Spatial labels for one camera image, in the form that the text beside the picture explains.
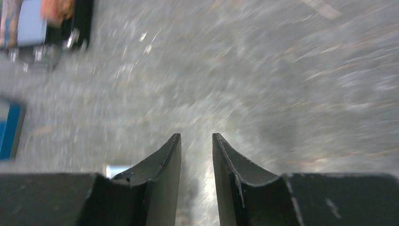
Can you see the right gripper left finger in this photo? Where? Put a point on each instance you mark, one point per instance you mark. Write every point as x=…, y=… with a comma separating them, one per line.
x=143, y=195

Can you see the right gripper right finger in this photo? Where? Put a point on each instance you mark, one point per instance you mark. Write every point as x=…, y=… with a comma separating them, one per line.
x=249, y=195

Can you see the blue playing card deck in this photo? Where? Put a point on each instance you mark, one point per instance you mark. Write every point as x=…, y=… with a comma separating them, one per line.
x=32, y=28

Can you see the colourful toy block set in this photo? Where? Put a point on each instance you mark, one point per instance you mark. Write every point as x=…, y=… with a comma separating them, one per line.
x=12, y=113

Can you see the black poker chip case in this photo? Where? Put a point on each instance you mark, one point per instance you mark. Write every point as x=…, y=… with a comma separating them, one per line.
x=69, y=25

